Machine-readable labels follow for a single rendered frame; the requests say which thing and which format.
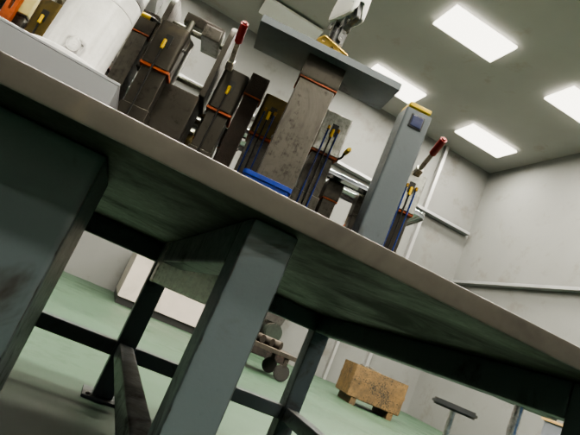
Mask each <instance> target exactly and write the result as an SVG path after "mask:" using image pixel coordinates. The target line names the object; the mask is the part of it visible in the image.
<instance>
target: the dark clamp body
mask: <svg viewBox="0 0 580 435"><path fill-rule="evenodd" d="M248 82H249V77H248V76H246V75H244V74H242V73H240V72H238V71H236V70H234V69H232V71H231V72H230V71H227V70H224V73H223V75H222V77H221V79H220V80H219V82H218V84H217V87H216V89H215V90H214V92H213V94H212V96H211V99H210V101H209V103H208V105H206V111H205V117H204V119H203V121H202V123H201V124H200V126H199V129H198V131H197V133H196V135H195V136H194V138H193V140H192V143H191V144H190V143H189V144H188V146H187V147H189V148H192V149H194V150H196V151H198V152H200V153H201V154H204V155H206V156H208V157H210V158H212V156H213V154H214V152H215V149H216V147H217V145H218V143H219V141H220V139H221V137H222V135H223V133H224V131H225V128H229V127H230V123H231V121H232V119H233V117H234V115H235V114H236V111H237V109H238V106H239V104H240V103H241V101H242V99H243V93H244V90H245V88H246V86H247V84H248Z"/></svg>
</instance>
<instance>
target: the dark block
mask: <svg viewBox="0 0 580 435"><path fill-rule="evenodd" d="M143 12H145V13H147V14H149V15H151V16H153V17H155V19H156V20H158V21H160V20H161V18H160V17H159V16H158V15H156V14H154V13H152V12H150V11H148V10H146V9H144V11H143ZM157 25H158V23H157V22H151V21H150V20H149V19H147V18H144V17H142V16H140V17H139V19H138V20H137V22H136V24H135V26H134V27H133V28H132V30H131V33H130V35H129V37H128V39H127V40H126V42H125V44H124V46H123V48H122V50H121V52H120V54H119V55H118V56H117V59H116V61H115V63H114V65H113V66H112V68H111V70H110V72H109V73H108V75H107V77H109V78H110V79H113V80H115V81H116V82H117V83H119V84H120V92H119V99H118V103H119V102H120V100H121V99H123V97H124V95H125V93H126V91H127V90H128V88H129V86H130V84H131V82H132V80H133V78H134V77H135V75H136V73H137V68H136V64H137V62H138V60H139V59H140V58H141V56H142V53H143V51H144V49H145V47H146V46H147V45H148V42H149V40H150V38H151V36H152V35H153V33H154V31H155V29H156V27H157Z"/></svg>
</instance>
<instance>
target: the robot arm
mask: <svg viewBox="0 0 580 435"><path fill-rule="evenodd" d="M148 2H149V0H66V2H65V3H64V5H63V6H62V8H61V9H60V11H59V13H58V14H57V16H56V17H55V18H54V20H53V21H52V23H51V24H50V26H49V27H48V29H47V31H46V32H45V34H44V35H43V36H42V37H41V36H39V35H34V34H32V35H34V36H36V37H38V38H40V39H42V40H43V41H45V42H47V43H48V44H50V45H52V46H54V47H56V48H58V49H59V50H61V51H62V52H64V53H66V54H68V55H70V56H72V57H73V58H75V59H76V60H79V61H81V62H82V63H84V64H86V65H88V66H89V67H91V68H93V69H95V70H96V71H98V72H100V73H102V74H103V75H104V74H105V73H106V71H107V69H108V68H109V66H110V64H111V62H112V61H113V60H114V58H115V57H116V55H117V53H118V51H119V49H120V48H121V46H122V45H123V43H124V42H125V40H126V38H127V37H128V35H129V33H130V31H131V30H132V28H133V27H134V26H135V24H136V22H137V20H138V19H139V17H140V15H141V14H142V12H143V11H144V9H145V8H146V6H147V4H148ZM370 3H371V0H337V2H336V4H335V6H334V8H333V10H332V12H331V15H330V17H329V22H330V25H329V26H328V28H327V30H328V31H329V32H330V33H329V35H328V37H329V38H330V39H331V40H332V41H334V42H335V43H336V44H337V45H338V46H339V47H342V45H343V44H344V41H345V38H346V36H347V34H348V33H349V32H350V30H351V29H352V28H354V27H356V26H358V25H360V24H362V23H363V21H364V19H365V17H366V15H367V13H368V10H369V6H370ZM336 27H337V28H336Z"/></svg>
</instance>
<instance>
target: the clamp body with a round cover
mask: <svg viewBox="0 0 580 435"><path fill-rule="evenodd" d="M263 99H264V100H263V102H262V105H261V107H260V109H259V110H258V112H257V114H255V120H254V122H253V123H252V126H250V130H249V133H248V135H247V138H246V140H245V141H246V144H245V146H244V148H243V151H242V153H241V155H240V157H239V159H238V161H237V163H236V165H235V168H234V170H235V171H237V172H239V173H242V172H243V169H244V168H248V169H250V170H252V171H254V172H256V171H257V169H258V167H259V165H260V163H261V161H262V158H263V156H264V154H265V152H266V150H267V148H268V145H269V143H270V141H271V138H270V137H271V135H273V134H274V132H275V130H276V128H277V125H278V123H279V121H280V119H281V116H282V114H283V112H284V110H285V109H286V106H287V102H285V101H283V100H281V99H279V98H277V97H275V96H273V95H271V94H268V93H267V94H266V96H265V97H264V98H263Z"/></svg>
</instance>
